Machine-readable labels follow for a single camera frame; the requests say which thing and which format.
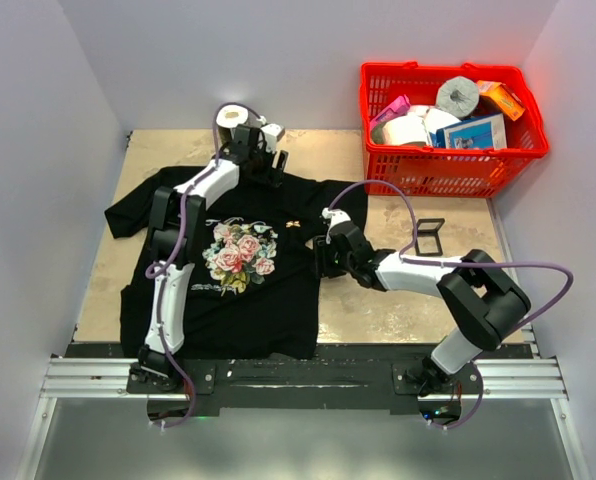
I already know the white paper roll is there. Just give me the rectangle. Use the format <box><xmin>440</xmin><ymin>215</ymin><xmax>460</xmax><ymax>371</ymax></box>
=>
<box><xmin>408</xmin><ymin>105</ymin><xmax>460</xmax><ymax>143</ymax></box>

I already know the black wrapped paper roll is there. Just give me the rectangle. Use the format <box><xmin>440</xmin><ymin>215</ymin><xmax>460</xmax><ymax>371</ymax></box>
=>
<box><xmin>215</xmin><ymin>103</ymin><xmax>250</xmax><ymax>147</ymax></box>

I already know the red plastic basket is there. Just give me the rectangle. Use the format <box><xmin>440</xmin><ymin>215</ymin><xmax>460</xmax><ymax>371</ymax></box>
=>
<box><xmin>358</xmin><ymin>61</ymin><xmax>550</xmax><ymax>198</ymax></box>

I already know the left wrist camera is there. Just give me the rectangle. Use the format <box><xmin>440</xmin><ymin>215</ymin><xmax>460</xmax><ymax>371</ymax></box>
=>
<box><xmin>256</xmin><ymin>116</ymin><xmax>285</xmax><ymax>153</ymax></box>

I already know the blue white box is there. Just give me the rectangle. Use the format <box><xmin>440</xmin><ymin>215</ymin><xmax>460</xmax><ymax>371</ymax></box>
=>
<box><xmin>433</xmin><ymin>114</ymin><xmax>507</xmax><ymax>150</ymax></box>

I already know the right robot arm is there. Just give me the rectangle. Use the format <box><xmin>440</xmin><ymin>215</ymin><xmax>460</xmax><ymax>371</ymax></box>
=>
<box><xmin>313</xmin><ymin>208</ymin><xmax>531</xmax><ymax>396</ymax></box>

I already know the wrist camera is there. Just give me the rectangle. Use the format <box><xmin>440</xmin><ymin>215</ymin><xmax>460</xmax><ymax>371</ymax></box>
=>
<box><xmin>321</xmin><ymin>207</ymin><xmax>352</xmax><ymax>236</ymax></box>
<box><xmin>256</xmin><ymin>116</ymin><xmax>285</xmax><ymax>153</ymax></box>

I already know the purple cable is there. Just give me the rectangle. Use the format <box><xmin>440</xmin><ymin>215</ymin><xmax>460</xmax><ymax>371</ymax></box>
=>
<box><xmin>143</xmin><ymin>102</ymin><xmax>267</xmax><ymax>429</ymax></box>
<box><xmin>327</xmin><ymin>178</ymin><xmax>575</xmax><ymax>431</ymax></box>

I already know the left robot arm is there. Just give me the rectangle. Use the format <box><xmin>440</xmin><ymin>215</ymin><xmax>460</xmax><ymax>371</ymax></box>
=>
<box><xmin>130</xmin><ymin>123</ymin><xmax>288</xmax><ymax>394</ymax></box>

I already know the pink package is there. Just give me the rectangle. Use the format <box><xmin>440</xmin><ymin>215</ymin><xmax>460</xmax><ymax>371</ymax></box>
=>
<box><xmin>370</xmin><ymin>95</ymin><xmax>411</xmax><ymax>130</ymax></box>

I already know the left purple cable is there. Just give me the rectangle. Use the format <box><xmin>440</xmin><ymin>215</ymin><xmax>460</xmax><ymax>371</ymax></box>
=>
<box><xmin>143</xmin><ymin>102</ymin><xmax>267</xmax><ymax>429</ymax></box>

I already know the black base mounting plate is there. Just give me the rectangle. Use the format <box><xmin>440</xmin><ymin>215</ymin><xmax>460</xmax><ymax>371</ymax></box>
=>
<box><xmin>127</xmin><ymin>344</ymin><xmax>485</xmax><ymax>420</ymax></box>

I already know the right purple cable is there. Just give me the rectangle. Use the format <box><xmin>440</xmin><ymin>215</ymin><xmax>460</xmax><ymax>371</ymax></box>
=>
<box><xmin>327</xmin><ymin>178</ymin><xmax>575</xmax><ymax>431</ymax></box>

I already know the orange carton box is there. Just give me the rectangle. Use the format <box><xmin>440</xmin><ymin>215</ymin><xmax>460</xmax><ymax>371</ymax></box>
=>
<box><xmin>476</xmin><ymin>80</ymin><xmax>525</xmax><ymax>121</ymax></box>

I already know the grey toilet paper roll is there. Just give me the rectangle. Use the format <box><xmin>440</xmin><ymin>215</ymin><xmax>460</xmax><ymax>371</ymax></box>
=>
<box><xmin>435</xmin><ymin>76</ymin><xmax>480</xmax><ymax>119</ymax></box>

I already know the black floral t-shirt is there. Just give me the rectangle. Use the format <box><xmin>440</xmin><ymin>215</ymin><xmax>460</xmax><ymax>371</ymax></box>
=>
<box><xmin>103</xmin><ymin>164</ymin><xmax>370</xmax><ymax>360</ymax></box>

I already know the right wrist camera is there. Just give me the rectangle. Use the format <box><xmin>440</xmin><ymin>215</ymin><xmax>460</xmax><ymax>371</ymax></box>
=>
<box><xmin>321</xmin><ymin>207</ymin><xmax>352</xmax><ymax>236</ymax></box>

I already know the black brooch display box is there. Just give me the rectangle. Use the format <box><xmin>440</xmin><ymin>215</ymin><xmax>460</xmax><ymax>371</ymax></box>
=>
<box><xmin>414</xmin><ymin>217</ymin><xmax>445</xmax><ymax>257</ymax></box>

